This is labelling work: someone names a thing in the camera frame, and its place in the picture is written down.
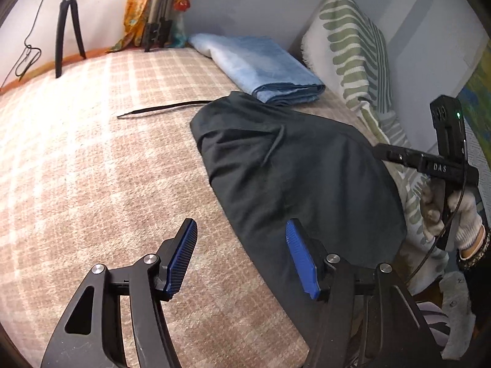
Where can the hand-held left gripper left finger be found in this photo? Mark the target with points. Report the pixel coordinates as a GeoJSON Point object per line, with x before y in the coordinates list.
{"type": "Point", "coordinates": [182, 257]}

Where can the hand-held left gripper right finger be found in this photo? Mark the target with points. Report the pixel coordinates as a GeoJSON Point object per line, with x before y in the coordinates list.
{"type": "Point", "coordinates": [301, 260]}

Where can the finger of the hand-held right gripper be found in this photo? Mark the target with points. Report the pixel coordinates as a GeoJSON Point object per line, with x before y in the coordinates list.
{"type": "Point", "coordinates": [399, 156]}

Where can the dark pants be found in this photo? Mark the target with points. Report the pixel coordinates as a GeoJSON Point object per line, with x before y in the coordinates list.
{"type": "Point", "coordinates": [307, 168]}

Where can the person's right forearm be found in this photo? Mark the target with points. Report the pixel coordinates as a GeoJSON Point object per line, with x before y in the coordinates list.
{"type": "Point", "coordinates": [477, 251]}

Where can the person's right hand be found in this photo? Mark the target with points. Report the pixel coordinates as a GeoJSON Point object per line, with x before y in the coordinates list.
{"type": "Point", "coordinates": [466, 218]}

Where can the green leaf patterned pillow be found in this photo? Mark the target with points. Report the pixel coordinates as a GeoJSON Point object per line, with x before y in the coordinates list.
{"type": "Point", "coordinates": [353, 46]}

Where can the plaid bed blanket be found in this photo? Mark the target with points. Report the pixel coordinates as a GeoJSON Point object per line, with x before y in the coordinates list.
{"type": "Point", "coordinates": [96, 161]}

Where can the person's striped legging leg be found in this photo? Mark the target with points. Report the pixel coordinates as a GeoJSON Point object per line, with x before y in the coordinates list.
{"type": "Point", "coordinates": [433, 322]}

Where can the folded blue towel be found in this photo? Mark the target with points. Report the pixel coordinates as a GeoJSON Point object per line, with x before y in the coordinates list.
{"type": "Point", "coordinates": [261, 65]}

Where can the folded metal light stand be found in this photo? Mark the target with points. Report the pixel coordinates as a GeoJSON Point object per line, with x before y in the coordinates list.
{"type": "Point", "coordinates": [157, 30]}

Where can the orange patterned cloth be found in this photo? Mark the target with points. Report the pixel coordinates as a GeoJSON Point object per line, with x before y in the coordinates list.
{"type": "Point", "coordinates": [136, 11]}

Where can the small black tripod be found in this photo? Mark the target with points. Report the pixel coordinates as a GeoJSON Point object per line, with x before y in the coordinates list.
{"type": "Point", "coordinates": [63, 27]}

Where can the colourful wall painting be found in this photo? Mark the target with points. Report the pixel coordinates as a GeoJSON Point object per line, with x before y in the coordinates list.
{"type": "Point", "coordinates": [479, 107]}

